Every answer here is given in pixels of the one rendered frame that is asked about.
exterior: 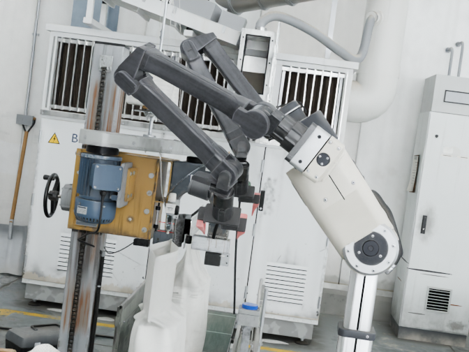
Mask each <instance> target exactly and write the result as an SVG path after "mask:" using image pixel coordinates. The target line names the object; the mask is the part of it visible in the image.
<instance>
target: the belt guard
mask: <svg viewBox="0 0 469 352"><path fill-rule="evenodd" d="M79 143H82V144H87V145H96V146H101V147H113V148H119V149H132V150H139V151H146V152H158V153H165V154H178V155H184V156H193V157H197V156H196V155H195V154H194V153H193V152H192V151H191V150H190V149H189V148H188V147H187V146H186V145H185V144H184V143H183V142H182V141H177V140H168V139H162V138H150V137H144V136H138V135H129V134H123V133H113V132H107V131H97V130H90V129H80V136H79Z"/></svg>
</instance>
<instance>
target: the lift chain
mask: <svg viewBox="0 0 469 352"><path fill-rule="evenodd" d="M106 70H107V69H106V68H102V72H101V76H100V88H99V93H98V95H99V97H98V105H97V110H96V112H97V113H96V121H95V129H94V130H97V131H99V128H100V125H101V113H102V108H103V105H102V104H103V96H104V91H105V89H104V88H105V79H106V74H107V73H106ZM103 71H105V72H103ZM102 75H104V76H105V77H104V76H102ZM102 79H104V80H102ZM101 83H103V84H104V85H102V84H101ZM101 87H102V89H101ZM101 91H102V92H103V93H101ZM101 96H102V97H101ZM99 100H102V101H99ZM99 103H101V104H100V105H99ZM98 108H100V109H98ZM98 112H100V113H98ZM97 116H100V117H97ZM97 120H99V122H98V121H97ZM96 124H99V125H96ZM96 128H98V129H96ZM82 244H83V245H84V246H82ZM82 249H83V250H82ZM84 249H85V243H80V252H79V258H78V266H77V275H76V282H75V292H74V298H73V309H72V315H71V322H70V332H69V338H68V349H67V352H72V351H73V341H74V335H75V324H76V318H77V307H78V301H79V298H78V297H79V295H80V284H81V278H82V267H83V261H84ZM81 253H83V254H81ZM80 256H81V257H82V258H80ZM80 261H82V262H80ZM80 265H81V266H80ZM79 268H80V269H81V270H79ZM79 272H80V274H78V273H79ZM78 277H80V278H78ZM78 281H79V282H78ZM77 284H79V286H77ZM77 288H78V290H77ZM77 293H78V294H77ZM75 296H77V298H76V297H75ZM75 300H77V302H75ZM75 305H76V306H75ZM74 308H76V309H74ZM74 312H75V314H74ZM73 316H74V317H75V318H74V317H73ZM73 320H74V321H73ZM72 324H74V325H72ZM72 328H73V329H72ZM71 332H73V333H71ZM70 336H73V337H70ZM70 340H72V341H70ZM70 344H71V345H70ZM69 348H71V349H69Z"/></svg>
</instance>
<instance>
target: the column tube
mask: <svg viewBox="0 0 469 352"><path fill-rule="evenodd" d="M129 53H130V50H129V49H127V48H125V47H122V46H116V45H106V44H100V43H95V44H94V53H93V59H92V65H91V76H90V82H89V93H88V99H87V110H86V117H85V123H84V129H90V130H94V129H95V121H96V113H97V112H96V110H97V105H98V97H99V95H98V93H99V88H100V81H101V72H102V71H99V70H98V67H99V61H100V55H107V56H113V61H112V72H106V73H107V74H106V79H105V88H104V89H105V91H104V96H103V104H102V105H103V108H102V113H101V120H100V128H99V130H100V131H107V132H113V133H119V132H120V126H121V115H122V109H123V103H124V91H123V90H122V89H121V88H120V87H119V86H118V85H117V84H116V83H115V82H114V72H115V71H116V70H117V69H118V66H119V65H120V64H121V63H122V62H123V61H124V60H125V59H126V58H127V57H128V56H129ZM81 235H82V230H76V229H72V231H71V237H70V248H69V254H68V265H67V271H66V282H65V289H64V299H63V305H62V311H61V322H60V328H59V339H58V346H57V350H58V351H60V352H67V349H68V338H69V332H70V322H71V315H72V309H73V298H74V292H75V282H76V275H77V266H78V258H79V252H80V242H79V241H77V239H78V238H79V237H81ZM106 238H107V234H106V233H96V234H90V235H87V238H86V242H87V243H89V244H92V245H94V246H95V247H91V246H89V245H87V244H86V245H85V249H84V261H83V267H82V278H81V284H80V295H79V297H78V298H79V301H78V307H77V318H76V324H75V335H74V341H73V351H72V352H89V345H90V338H91V329H92V328H91V327H92V323H93V316H94V305H95V299H96V288H97V287H96V285H97V281H98V273H99V272H98V271H99V267H100V266H99V265H100V258H101V254H100V250H101V251H105V249H104V247H105V244H106Z"/></svg>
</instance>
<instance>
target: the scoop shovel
mask: <svg viewBox="0 0 469 352"><path fill-rule="evenodd" d="M35 123H36V118H35V117H34V118H33V124H32V126H31V127H30V128H29V130H28V131H26V129H25V127H24V125H23V124H22V126H23V129H24V139H23V143H22V151H21V156H20V164H19V168H18V172H17V180H16V185H15V192H14V196H13V204H12V209H11V213H10V219H9V225H8V224H1V223H0V273H10V274H15V275H22V268H23V263H24V253H25V248H26V243H27V233H28V228H27V226H15V225H13V224H14V217H15V209H16V204H17V197H18V192H19V187H20V180H21V176H22V168H23V163H24V155H25V151H26V146H27V138H28V134H29V132H30V130H31V129H32V127H33V126H34V124H35Z"/></svg>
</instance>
